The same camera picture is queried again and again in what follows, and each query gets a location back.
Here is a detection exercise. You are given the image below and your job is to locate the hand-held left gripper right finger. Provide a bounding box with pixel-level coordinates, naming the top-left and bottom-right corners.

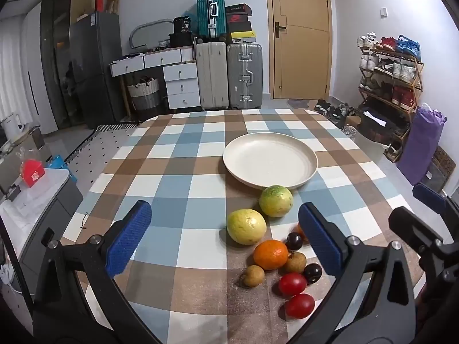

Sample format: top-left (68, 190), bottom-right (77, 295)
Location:
top-left (287, 202), bottom-right (418, 344)

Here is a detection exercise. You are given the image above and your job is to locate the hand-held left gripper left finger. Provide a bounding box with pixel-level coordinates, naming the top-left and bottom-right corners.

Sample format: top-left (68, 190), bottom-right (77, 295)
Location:
top-left (32, 200), bottom-right (162, 344)

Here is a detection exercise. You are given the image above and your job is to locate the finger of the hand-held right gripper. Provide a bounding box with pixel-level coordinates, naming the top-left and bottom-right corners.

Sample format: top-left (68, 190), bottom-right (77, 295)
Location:
top-left (412, 183), bottom-right (459, 224)
top-left (389, 206), bottom-right (459, 294)

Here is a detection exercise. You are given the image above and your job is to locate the dark purple plum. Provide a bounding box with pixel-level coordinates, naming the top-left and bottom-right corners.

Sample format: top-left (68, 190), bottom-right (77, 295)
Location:
top-left (286, 232), bottom-right (304, 251)
top-left (303, 263), bottom-right (323, 284)

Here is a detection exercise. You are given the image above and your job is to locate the large orange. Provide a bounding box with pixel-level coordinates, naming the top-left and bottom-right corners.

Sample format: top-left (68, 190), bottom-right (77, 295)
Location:
top-left (253, 240), bottom-right (289, 271)

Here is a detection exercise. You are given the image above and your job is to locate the green guava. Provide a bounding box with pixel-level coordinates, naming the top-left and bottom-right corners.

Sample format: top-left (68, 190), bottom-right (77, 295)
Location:
top-left (259, 185), bottom-right (294, 218)

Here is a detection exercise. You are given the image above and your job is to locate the cream round plate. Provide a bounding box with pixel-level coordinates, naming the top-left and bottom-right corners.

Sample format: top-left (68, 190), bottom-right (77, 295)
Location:
top-left (223, 132), bottom-right (318, 190)

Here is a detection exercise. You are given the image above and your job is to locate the brown floor mat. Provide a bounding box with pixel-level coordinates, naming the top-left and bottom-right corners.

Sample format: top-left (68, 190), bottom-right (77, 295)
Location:
top-left (426, 145), bottom-right (457, 191)

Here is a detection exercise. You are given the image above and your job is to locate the purple bag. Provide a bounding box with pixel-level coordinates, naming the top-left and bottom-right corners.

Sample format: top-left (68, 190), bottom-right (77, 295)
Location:
top-left (396, 103), bottom-right (447, 187)

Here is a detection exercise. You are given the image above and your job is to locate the red tomato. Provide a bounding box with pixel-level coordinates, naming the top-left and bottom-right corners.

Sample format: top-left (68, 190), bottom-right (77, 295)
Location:
top-left (279, 273), bottom-right (308, 297)
top-left (285, 293), bottom-right (315, 319)

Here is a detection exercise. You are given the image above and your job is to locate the wooden shoe rack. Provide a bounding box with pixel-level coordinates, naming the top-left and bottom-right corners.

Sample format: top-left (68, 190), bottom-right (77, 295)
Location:
top-left (359, 41), bottom-right (424, 162)

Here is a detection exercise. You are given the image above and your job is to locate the checkered tablecloth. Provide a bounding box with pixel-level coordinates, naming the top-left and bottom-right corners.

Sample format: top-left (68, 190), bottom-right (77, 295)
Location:
top-left (59, 107), bottom-right (427, 344)

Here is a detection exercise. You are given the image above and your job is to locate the blue crate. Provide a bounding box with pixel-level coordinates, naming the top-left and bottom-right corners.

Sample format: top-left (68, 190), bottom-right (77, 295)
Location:
top-left (46, 155), bottom-right (78, 183)

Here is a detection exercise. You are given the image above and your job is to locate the white top grey cabinet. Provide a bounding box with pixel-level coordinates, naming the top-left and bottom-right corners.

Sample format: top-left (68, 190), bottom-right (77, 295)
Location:
top-left (0, 167), bottom-right (84, 294)

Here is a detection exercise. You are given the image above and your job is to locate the red gift box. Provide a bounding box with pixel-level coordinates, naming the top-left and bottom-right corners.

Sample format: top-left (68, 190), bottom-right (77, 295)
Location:
top-left (20, 158), bottom-right (46, 188)

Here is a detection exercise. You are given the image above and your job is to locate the pile of dark shoes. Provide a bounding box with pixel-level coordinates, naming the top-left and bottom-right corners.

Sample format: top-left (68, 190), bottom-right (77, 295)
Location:
top-left (314, 99), bottom-right (360, 130)

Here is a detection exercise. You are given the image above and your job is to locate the woven laundry basket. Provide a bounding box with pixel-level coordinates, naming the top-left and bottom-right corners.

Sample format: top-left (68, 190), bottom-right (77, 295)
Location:
top-left (127, 78), bottom-right (161, 110)

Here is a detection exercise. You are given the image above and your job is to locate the white kettle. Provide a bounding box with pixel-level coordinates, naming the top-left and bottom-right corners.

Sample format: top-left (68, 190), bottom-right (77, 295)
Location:
top-left (0, 113), bottom-right (26, 141)

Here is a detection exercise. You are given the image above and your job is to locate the white vanity desk with drawers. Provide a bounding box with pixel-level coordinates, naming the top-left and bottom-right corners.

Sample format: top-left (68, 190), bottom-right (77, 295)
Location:
top-left (109, 46), bottom-right (201, 110)

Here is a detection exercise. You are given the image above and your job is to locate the grey refrigerator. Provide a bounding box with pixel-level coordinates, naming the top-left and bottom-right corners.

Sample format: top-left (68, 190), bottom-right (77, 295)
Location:
top-left (69, 11), bottom-right (124, 130)

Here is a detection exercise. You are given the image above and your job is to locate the silver suitcase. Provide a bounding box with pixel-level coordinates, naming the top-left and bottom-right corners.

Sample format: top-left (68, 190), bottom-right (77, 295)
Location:
top-left (227, 42), bottom-right (263, 110)

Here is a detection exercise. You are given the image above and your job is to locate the beige suitcase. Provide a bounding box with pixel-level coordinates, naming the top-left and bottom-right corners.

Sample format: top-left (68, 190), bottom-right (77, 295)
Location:
top-left (195, 41), bottom-right (229, 111)

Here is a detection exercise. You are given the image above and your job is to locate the white curtain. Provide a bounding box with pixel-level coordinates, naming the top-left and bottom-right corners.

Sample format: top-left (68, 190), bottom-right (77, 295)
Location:
top-left (0, 27), bottom-right (34, 122)

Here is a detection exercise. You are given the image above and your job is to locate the wooden door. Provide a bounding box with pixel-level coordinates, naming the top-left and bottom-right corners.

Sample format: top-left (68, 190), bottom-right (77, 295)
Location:
top-left (264, 0), bottom-right (332, 100)

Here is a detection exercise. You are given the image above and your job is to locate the black storage box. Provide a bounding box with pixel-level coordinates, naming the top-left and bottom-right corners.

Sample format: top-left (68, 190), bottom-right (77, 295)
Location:
top-left (168, 33), bottom-right (196, 48)

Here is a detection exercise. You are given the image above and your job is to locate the oval mirror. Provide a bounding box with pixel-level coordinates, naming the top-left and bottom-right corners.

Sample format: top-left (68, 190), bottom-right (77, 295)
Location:
top-left (129, 19), bottom-right (175, 49)

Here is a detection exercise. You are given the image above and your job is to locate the dark glass cabinet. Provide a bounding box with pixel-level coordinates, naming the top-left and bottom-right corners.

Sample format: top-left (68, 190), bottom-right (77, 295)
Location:
top-left (39, 0), bottom-right (84, 130)

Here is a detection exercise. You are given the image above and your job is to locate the black jar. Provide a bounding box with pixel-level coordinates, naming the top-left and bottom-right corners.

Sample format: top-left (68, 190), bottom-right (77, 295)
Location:
top-left (173, 16), bottom-right (192, 34)

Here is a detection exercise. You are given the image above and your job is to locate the teal suitcase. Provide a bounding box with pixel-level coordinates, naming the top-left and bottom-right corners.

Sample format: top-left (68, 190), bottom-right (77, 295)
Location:
top-left (196, 0), bottom-right (227, 40)

